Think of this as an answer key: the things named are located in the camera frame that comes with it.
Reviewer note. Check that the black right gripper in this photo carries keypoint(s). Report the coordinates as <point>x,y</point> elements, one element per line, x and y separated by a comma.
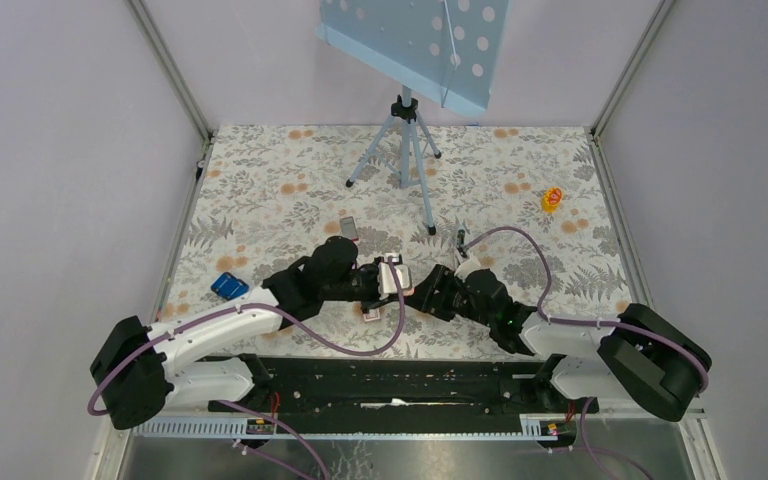
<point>442,279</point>

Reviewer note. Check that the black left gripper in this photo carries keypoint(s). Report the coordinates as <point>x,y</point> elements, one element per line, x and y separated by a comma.
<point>375,301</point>

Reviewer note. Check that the pink mini stapler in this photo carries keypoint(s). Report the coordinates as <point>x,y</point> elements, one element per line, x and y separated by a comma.
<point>403,279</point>

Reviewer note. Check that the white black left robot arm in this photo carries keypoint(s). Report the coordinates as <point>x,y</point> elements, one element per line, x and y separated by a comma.
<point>142,369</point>

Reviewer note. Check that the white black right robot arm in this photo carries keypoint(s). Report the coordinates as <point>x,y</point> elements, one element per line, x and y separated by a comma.
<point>638,356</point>

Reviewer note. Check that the red white staple box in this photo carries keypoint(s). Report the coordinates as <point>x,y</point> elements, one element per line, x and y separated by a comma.
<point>371,314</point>

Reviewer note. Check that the grey red small box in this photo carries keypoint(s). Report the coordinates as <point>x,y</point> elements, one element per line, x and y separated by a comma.
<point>348,228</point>

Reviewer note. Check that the floral patterned table mat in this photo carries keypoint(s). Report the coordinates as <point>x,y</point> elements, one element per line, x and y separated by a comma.
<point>271,194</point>

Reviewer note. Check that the blue small box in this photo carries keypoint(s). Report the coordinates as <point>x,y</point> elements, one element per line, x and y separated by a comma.
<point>229,287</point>

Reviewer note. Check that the yellow red small toy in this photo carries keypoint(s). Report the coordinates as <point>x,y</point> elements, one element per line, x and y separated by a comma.
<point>552,199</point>

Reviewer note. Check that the blue music stand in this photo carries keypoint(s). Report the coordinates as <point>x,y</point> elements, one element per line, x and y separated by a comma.
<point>445,51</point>

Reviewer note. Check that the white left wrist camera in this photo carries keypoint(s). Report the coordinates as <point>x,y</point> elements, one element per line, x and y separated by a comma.
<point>387,285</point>

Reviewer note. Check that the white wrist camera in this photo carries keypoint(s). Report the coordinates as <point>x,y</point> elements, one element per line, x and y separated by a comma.
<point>387,285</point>
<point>467,267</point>

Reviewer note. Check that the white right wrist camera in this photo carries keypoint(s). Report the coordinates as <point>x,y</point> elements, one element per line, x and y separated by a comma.
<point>467,267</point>

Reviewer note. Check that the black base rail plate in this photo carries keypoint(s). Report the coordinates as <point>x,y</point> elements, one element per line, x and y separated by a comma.
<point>414,390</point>

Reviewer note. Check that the grey cable duct strip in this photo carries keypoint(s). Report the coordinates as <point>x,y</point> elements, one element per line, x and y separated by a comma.
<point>491,428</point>

